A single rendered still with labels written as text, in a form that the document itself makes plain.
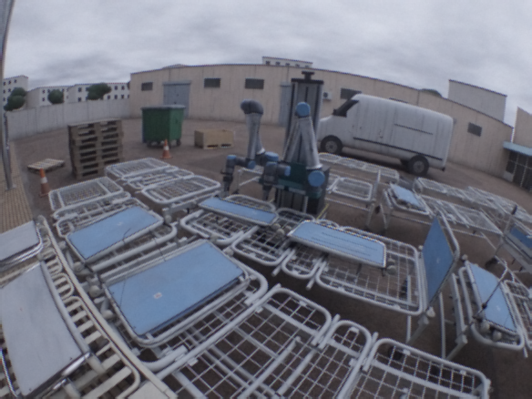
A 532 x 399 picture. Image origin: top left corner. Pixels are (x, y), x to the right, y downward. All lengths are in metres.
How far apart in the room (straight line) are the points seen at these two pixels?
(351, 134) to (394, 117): 1.74
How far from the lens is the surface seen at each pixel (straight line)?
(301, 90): 2.48
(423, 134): 9.02
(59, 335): 1.08
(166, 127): 7.68
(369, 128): 8.67
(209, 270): 1.34
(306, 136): 2.00
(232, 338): 1.71
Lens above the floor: 1.43
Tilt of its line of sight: 22 degrees down
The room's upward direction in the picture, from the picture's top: 6 degrees clockwise
